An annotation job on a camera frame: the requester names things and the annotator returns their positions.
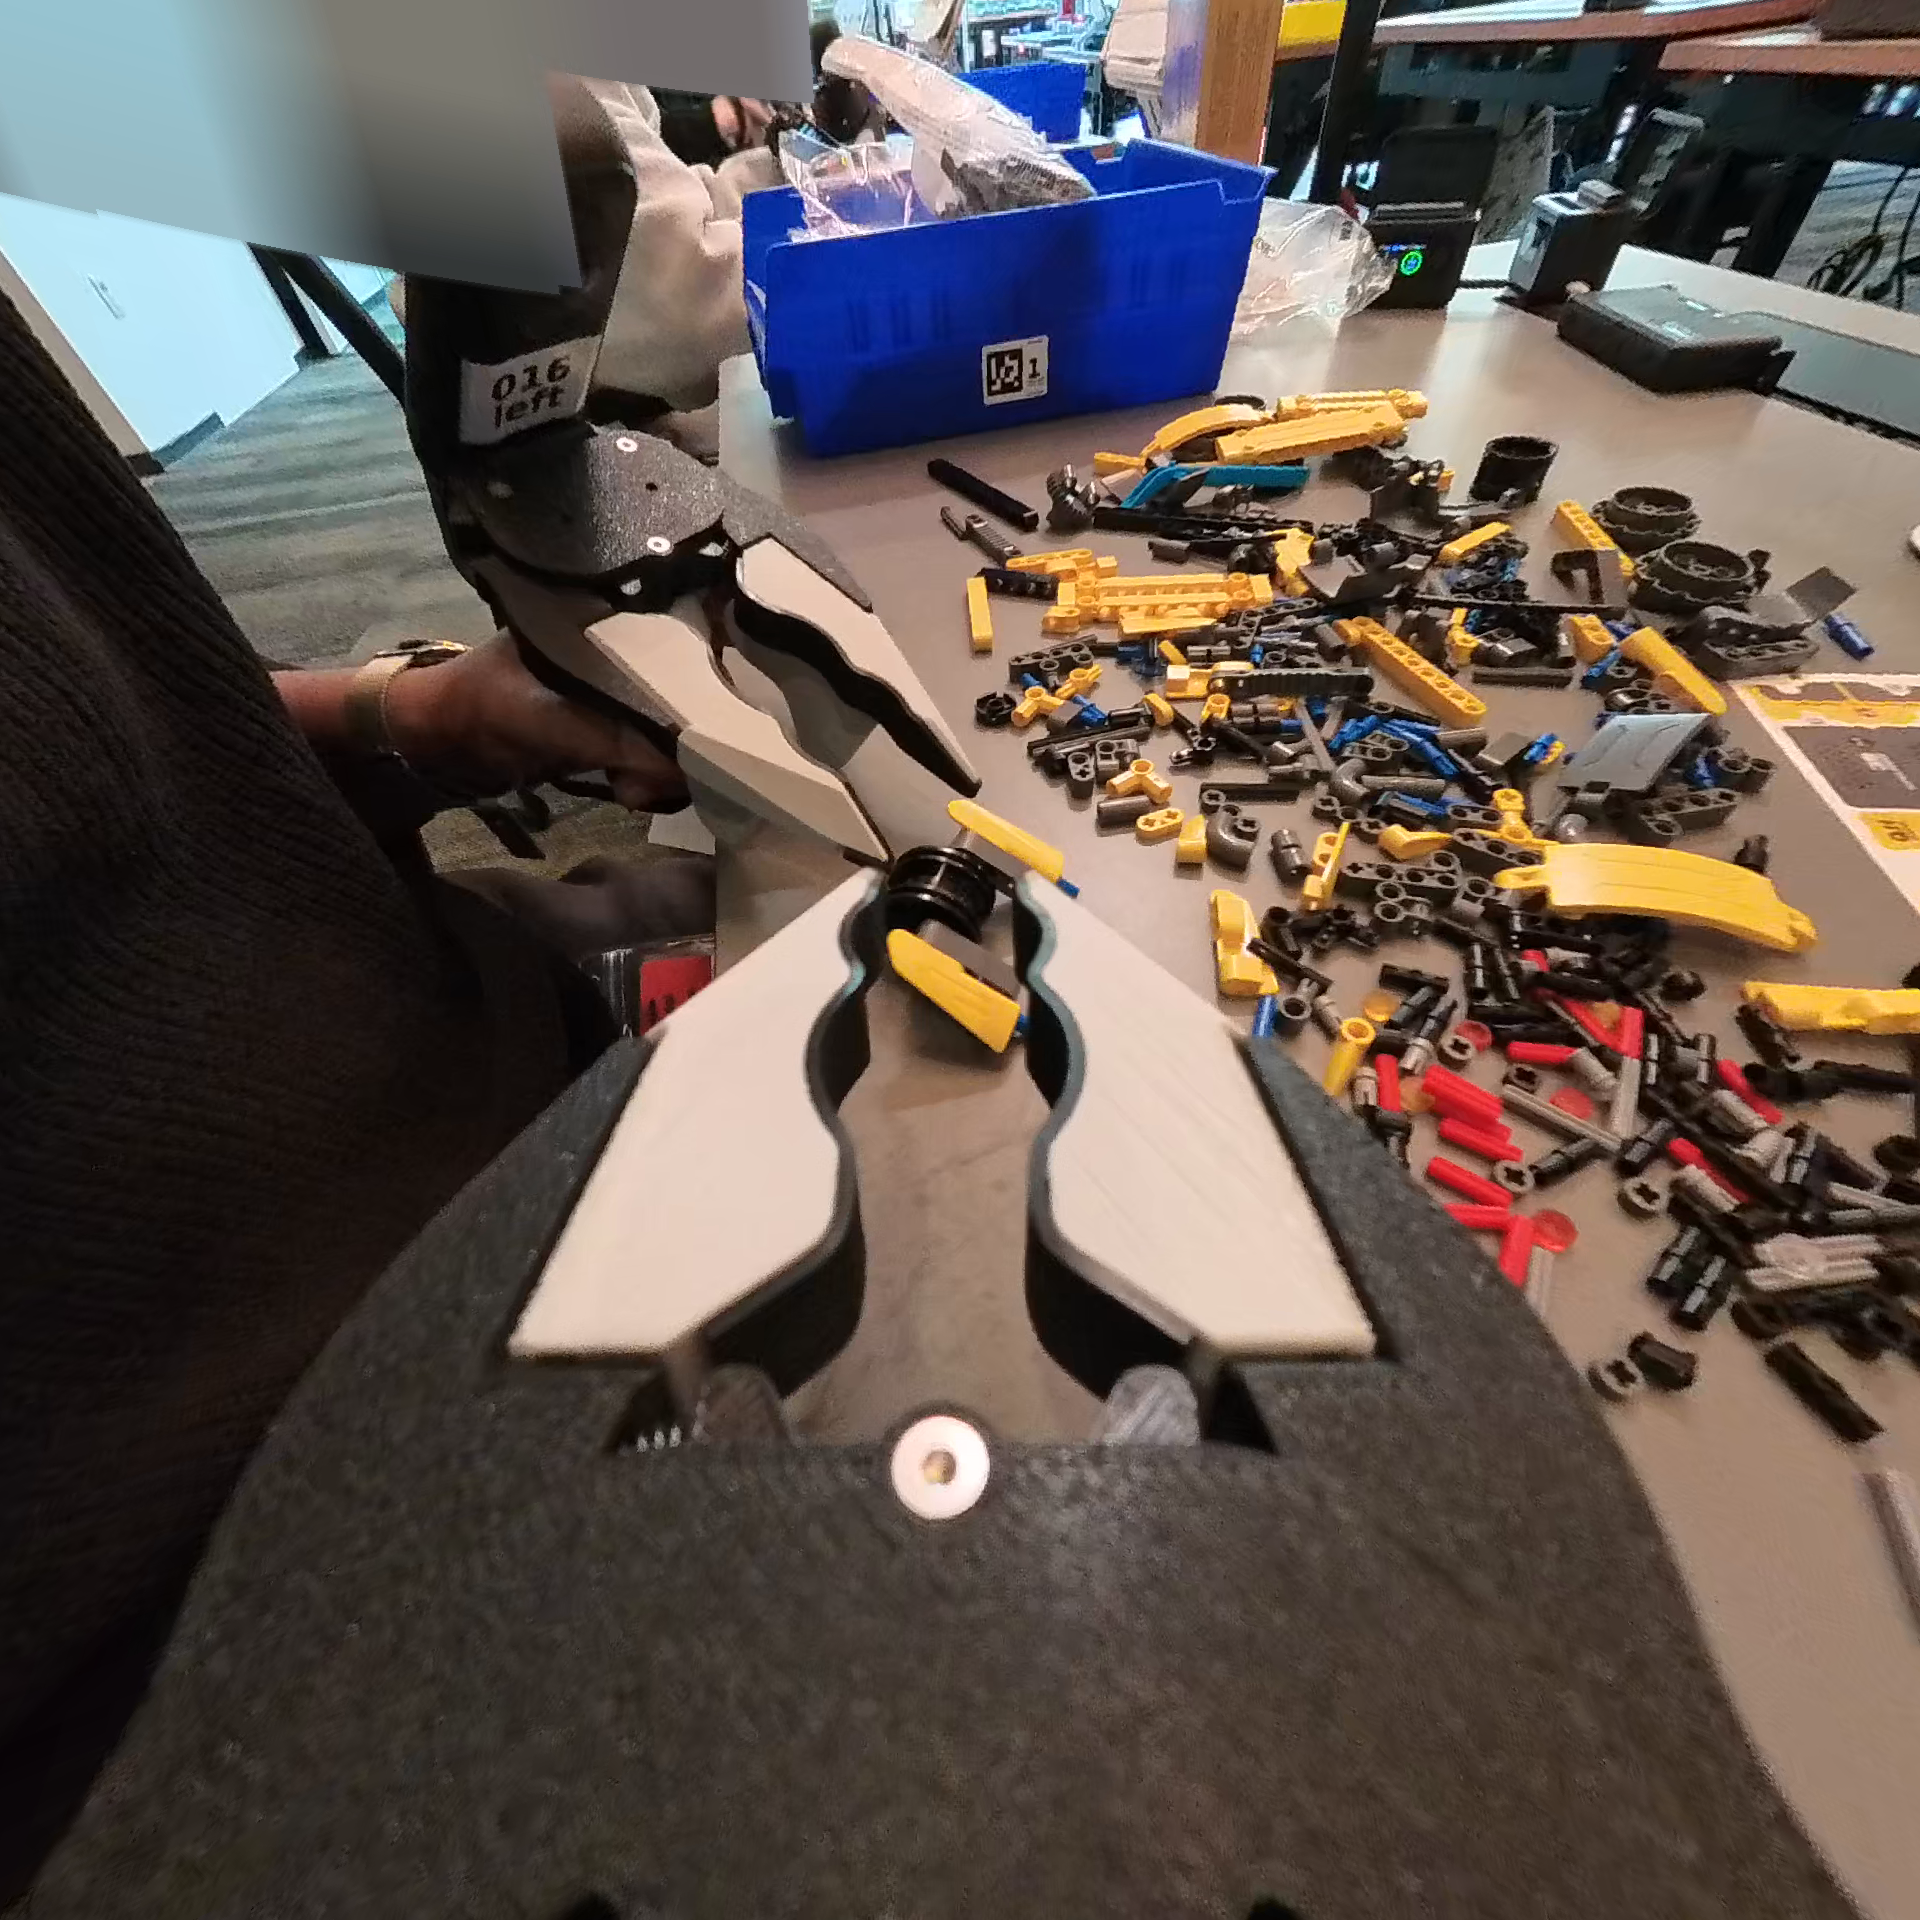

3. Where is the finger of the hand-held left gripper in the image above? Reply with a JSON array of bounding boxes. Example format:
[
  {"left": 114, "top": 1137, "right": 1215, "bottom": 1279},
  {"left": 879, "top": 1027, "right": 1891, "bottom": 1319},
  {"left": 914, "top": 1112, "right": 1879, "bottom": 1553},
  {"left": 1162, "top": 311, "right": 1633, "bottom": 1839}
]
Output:
[
  {"left": 732, "top": 526, "right": 986, "bottom": 796},
  {"left": 579, "top": 586, "right": 899, "bottom": 875}
]

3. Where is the flat black device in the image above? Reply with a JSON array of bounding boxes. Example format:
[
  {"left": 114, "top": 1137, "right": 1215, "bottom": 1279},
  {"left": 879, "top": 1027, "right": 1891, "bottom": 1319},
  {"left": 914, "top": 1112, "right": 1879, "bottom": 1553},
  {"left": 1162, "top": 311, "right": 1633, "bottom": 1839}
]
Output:
[{"left": 1555, "top": 287, "right": 1797, "bottom": 402}]

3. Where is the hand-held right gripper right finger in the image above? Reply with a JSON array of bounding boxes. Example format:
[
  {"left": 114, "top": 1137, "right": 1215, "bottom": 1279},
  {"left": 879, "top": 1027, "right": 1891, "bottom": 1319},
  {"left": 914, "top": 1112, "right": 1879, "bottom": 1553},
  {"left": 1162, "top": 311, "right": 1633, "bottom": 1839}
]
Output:
[{"left": 1014, "top": 875, "right": 1380, "bottom": 1432}]

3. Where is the small grey black device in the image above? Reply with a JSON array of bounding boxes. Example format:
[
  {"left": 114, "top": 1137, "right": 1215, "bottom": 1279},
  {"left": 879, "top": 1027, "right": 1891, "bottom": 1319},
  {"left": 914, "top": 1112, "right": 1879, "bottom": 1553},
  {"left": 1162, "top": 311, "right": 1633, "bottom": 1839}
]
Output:
[{"left": 1502, "top": 180, "right": 1640, "bottom": 304}]

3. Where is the grey plastic bag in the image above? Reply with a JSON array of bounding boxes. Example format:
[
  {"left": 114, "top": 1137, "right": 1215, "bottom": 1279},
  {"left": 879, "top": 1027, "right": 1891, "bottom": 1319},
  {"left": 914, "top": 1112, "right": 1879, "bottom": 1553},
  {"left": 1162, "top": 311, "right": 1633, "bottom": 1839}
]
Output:
[{"left": 821, "top": 36, "right": 1097, "bottom": 212}]

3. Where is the pile of toy building pieces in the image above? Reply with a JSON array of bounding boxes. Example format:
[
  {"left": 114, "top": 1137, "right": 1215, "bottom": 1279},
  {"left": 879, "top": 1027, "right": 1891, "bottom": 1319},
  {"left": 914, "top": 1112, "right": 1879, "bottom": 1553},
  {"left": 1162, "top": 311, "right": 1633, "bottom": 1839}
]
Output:
[{"left": 930, "top": 388, "right": 1920, "bottom": 1446}]

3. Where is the person's left hand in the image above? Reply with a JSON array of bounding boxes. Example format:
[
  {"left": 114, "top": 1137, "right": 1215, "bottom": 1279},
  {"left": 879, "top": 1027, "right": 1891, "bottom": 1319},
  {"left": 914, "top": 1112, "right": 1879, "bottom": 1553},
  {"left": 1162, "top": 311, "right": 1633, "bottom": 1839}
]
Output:
[{"left": 379, "top": 643, "right": 692, "bottom": 818}]

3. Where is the clear plastic bag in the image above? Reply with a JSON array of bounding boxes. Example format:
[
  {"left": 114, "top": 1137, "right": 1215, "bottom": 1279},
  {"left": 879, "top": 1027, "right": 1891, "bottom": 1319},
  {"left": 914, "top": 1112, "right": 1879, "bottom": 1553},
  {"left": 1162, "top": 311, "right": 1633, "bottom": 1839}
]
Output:
[{"left": 1248, "top": 200, "right": 1398, "bottom": 330}]

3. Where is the yellow printed instruction sheet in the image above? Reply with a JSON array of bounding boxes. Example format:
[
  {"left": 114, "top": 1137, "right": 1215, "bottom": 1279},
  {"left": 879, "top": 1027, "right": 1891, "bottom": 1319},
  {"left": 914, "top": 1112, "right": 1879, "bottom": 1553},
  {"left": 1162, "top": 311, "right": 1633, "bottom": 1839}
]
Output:
[{"left": 1731, "top": 671, "right": 1920, "bottom": 860}]

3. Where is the wooden desk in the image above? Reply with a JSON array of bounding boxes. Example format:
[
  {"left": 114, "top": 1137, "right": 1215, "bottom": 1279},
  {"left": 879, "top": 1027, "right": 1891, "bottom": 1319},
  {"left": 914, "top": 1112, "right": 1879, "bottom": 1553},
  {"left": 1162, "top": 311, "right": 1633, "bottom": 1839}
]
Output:
[{"left": 1372, "top": 0, "right": 1920, "bottom": 84}]

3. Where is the black wheel yellow brick assembly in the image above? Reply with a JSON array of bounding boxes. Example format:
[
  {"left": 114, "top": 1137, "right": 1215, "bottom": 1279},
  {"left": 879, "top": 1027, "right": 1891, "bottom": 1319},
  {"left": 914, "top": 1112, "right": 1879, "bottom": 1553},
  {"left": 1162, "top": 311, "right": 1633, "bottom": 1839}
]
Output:
[{"left": 879, "top": 796, "right": 1080, "bottom": 1056}]

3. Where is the wooden post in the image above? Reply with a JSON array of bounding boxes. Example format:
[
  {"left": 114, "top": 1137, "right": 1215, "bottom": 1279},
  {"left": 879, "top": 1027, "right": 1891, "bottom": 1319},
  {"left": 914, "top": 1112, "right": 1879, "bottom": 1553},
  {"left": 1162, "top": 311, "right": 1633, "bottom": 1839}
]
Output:
[{"left": 1201, "top": 0, "right": 1285, "bottom": 162}]

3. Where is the black device with green light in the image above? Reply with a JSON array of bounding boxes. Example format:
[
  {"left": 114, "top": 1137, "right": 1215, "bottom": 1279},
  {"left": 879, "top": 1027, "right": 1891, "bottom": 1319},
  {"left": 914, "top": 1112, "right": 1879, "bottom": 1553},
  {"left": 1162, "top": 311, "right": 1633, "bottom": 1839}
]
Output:
[{"left": 1363, "top": 131, "right": 1478, "bottom": 311}]

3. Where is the clear red badge holder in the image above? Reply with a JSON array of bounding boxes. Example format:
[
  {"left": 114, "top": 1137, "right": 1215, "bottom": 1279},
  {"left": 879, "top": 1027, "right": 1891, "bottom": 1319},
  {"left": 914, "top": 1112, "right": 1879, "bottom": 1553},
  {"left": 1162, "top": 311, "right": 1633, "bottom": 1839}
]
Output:
[{"left": 597, "top": 927, "right": 716, "bottom": 1047}]

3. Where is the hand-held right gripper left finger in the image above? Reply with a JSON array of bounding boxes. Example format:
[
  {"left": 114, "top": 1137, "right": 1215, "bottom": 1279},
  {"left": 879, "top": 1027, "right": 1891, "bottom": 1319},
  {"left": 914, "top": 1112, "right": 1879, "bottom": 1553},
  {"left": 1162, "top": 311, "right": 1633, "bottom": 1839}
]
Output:
[{"left": 508, "top": 868, "right": 888, "bottom": 1446}]

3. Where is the crumpled clear bag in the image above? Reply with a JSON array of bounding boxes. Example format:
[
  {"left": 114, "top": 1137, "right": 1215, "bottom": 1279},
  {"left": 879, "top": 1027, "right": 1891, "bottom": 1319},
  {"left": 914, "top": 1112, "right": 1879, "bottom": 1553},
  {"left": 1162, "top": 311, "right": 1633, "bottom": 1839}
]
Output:
[{"left": 784, "top": 131, "right": 962, "bottom": 243}]

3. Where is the small blue bin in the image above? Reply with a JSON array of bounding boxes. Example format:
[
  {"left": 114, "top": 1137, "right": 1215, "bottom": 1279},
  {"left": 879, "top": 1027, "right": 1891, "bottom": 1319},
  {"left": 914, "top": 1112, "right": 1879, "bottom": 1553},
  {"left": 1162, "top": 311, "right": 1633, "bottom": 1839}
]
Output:
[{"left": 957, "top": 57, "right": 1089, "bottom": 146}]

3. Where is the blue plastic bin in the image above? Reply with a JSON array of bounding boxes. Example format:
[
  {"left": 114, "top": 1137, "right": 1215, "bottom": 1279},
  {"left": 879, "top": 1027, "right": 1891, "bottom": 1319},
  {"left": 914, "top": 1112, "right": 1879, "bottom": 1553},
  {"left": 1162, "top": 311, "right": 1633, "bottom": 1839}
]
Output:
[{"left": 743, "top": 140, "right": 1275, "bottom": 457}]

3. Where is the dark flat panel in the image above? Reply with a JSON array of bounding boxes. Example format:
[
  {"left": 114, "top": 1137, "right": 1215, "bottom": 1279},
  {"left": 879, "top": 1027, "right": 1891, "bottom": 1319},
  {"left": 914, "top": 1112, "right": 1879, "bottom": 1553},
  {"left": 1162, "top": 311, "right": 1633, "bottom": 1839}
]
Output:
[{"left": 1782, "top": 322, "right": 1920, "bottom": 449}]

